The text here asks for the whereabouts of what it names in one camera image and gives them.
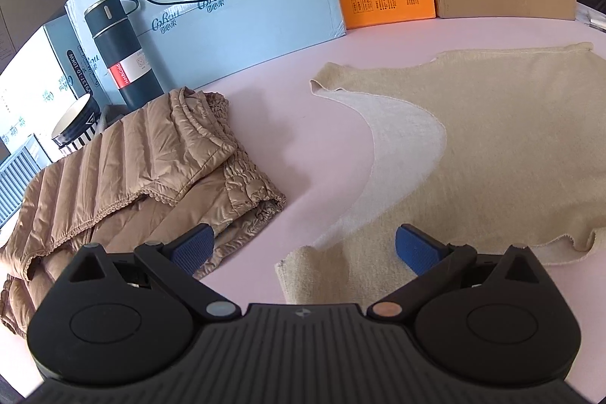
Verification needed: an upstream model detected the beige knit garment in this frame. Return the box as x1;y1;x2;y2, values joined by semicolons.
275;42;606;307

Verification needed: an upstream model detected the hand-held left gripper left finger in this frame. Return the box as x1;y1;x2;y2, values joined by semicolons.
69;223;240;322

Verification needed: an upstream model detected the white printed cardboard box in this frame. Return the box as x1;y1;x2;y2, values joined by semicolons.
0;15;102;159

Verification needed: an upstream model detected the tan down jacket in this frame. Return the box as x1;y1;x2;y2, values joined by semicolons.
0;87;287;338

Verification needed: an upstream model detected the dark striped bowl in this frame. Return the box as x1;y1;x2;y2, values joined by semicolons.
51;94;103;150

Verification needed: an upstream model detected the light blue cardboard box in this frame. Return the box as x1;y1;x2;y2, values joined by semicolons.
65;0;348;103

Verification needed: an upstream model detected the blue ribbed panel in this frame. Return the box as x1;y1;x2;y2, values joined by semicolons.
0;134;54;228

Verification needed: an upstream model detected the dark blue thermos flask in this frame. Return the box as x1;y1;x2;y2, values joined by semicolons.
84;0;164;111

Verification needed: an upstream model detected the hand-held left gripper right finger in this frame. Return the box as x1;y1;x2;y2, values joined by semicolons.
367;223;543;320

